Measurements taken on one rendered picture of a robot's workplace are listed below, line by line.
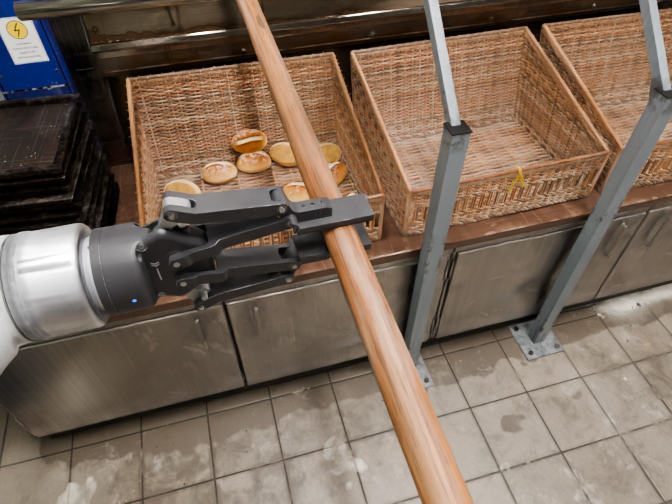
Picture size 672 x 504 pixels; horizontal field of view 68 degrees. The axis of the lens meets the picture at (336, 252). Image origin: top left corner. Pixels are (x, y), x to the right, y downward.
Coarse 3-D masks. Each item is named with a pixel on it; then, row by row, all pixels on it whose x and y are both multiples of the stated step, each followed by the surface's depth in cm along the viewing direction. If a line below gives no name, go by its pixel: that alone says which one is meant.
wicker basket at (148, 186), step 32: (224, 64) 132; (256, 64) 134; (288, 64) 135; (320, 64) 138; (128, 96) 125; (160, 96) 132; (192, 96) 134; (256, 96) 138; (320, 96) 143; (160, 128) 136; (192, 128) 139; (224, 128) 140; (256, 128) 143; (320, 128) 148; (352, 128) 130; (160, 160) 140; (224, 160) 146; (352, 160) 137; (160, 192) 138; (352, 192) 138; (384, 192) 118
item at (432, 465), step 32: (256, 0) 76; (256, 32) 69; (288, 96) 58; (288, 128) 55; (320, 160) 50; (320, 192) 47; (352, 256) 42; (352, 288) 40; (384, 320) 38; (384, 352) 36; (384, 384) 35; (416, 384) 35; (416, 416) 33; (416, 448) 32; (448, 448) 32; (416, 480) 31; (448, 480) 30
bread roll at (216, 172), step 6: (210, 162) 139; (216, 162) 138; (222, 162) 138; (228, 162) 139; (204, 168) 138; (210, 168) 137; (216, 168) 137; (222, 168) 138; (228, 168) 138; (234, 168) 140; (204, 174) 138; (210, 174) 137; (216, 174) 137; (222, 174) 138; (228, 174) 138; (234, 174) 140; (210, 180) 138; (216, 180) 138; (222, 180) 139; (228, 180) 140
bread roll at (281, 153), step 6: (276, 144) 143; (282, 144) 142; (288, 144) 142; (270, 150) 144; (276, 150) 143; (282, 150) 142; (288, 150) 142; (276, 156) 143; (282, 156) 143; (288, 156) 142; (282, 162) 143; (288, 162) 142; (294, 162) 142
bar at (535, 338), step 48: (48, 0) 81; (96, 0) 83; (144, 0) 84; (192, 0) 87; (432, 0) 95; (432, 48) 98; (432, 192) 109; (624, 192) 123; (432, 240) 116; (432, 288) 131; (528, 336) 175; (432, 384) 163
